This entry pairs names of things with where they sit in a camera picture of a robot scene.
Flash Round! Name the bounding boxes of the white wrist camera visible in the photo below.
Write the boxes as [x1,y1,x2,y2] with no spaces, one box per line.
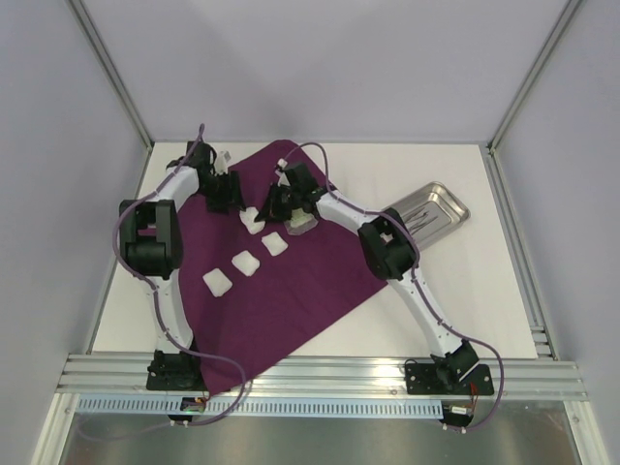
[213,150,232,175]
[274,158,290,186]

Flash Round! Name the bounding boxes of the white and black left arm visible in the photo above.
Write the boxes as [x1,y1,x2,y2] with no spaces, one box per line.
[112,138,247,391]

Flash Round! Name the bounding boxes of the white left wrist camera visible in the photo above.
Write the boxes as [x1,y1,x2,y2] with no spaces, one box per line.
[213,150,232,175]

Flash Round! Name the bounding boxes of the aluminium frame post left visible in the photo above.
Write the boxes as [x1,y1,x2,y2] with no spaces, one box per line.
[67,0,154,153]

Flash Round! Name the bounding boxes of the green gauze in clear pouch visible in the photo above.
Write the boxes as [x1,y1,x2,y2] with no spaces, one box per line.
[285,208,318,236]

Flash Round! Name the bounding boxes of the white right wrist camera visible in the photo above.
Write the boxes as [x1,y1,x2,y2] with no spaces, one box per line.
[274,158,290,186]

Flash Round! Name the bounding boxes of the white slotted cable duct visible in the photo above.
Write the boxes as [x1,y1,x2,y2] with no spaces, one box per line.
[76,395,444,419]

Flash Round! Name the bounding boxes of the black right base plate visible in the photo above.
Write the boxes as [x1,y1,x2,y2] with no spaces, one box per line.
[403,358,495,396]

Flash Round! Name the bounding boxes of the steel surgical scissors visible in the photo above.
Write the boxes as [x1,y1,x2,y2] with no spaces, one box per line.
[403,208,439,230]

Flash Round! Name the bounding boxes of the aluminium frame post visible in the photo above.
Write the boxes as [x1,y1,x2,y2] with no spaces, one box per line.
[486,0,584,156]
[67,0,154,153]

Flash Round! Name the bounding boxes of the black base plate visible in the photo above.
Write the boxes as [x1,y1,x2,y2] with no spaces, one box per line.
[403,358,495,396]
[146,350,205,391]

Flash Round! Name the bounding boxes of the stainless steel instrument tray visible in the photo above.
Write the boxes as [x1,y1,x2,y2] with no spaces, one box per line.
[387,181,471,250]

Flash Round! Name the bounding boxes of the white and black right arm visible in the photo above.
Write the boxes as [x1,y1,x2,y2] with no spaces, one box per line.
[256,160,480,392]

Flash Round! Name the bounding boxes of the purple cloth drape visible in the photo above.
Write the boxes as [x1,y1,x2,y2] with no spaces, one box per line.
[173,139,393,397]

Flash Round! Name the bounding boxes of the aluminium mounting rail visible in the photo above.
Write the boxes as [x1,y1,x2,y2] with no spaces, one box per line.
[55,353,588,401]

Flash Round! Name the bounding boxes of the aluminium frame post right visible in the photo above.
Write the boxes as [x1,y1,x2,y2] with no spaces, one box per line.
[486,0,584,156]

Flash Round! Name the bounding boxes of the steel forceps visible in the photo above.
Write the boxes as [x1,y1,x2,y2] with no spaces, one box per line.
[407,217,435,236]

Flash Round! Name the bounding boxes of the white gauze pad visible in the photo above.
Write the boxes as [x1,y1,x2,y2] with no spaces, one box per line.
[261,232,289,257]
[239,206,265,235]
[232,250,261,277]
[202,268,233,297]

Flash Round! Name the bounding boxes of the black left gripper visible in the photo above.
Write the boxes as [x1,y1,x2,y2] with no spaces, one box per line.
[200,170,246,214]

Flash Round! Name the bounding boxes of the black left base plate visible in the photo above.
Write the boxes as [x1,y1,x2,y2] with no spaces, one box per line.
[146,350,205,391]

